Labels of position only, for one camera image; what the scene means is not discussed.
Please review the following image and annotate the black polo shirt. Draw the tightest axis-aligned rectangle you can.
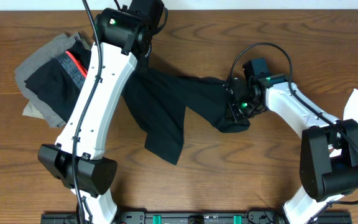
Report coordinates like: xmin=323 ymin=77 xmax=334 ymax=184
xmin=121 ymin=68 xmax=250 ymax=165

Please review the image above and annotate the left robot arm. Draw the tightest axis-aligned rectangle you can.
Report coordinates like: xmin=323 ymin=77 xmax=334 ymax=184
xmin=38 ymin=7 xmax=156 ymax=223

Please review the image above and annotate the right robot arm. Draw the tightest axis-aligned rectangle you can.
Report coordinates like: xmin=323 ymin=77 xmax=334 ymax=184
xmin=225 ymin=74 xmax=358 ymax=223

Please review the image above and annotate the grey folded garment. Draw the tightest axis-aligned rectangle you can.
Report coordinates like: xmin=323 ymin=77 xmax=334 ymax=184
xmin=14 ymin=31 xmax=90 ymax=129

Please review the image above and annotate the beige folded garment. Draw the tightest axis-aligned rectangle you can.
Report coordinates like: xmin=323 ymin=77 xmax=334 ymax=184
xmin=22 ymin=101 xmax=44 ymax=119

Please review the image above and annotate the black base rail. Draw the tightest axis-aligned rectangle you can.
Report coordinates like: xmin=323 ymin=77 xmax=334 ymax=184
xmin=40 ymin=210 xmax=353 ymax=224

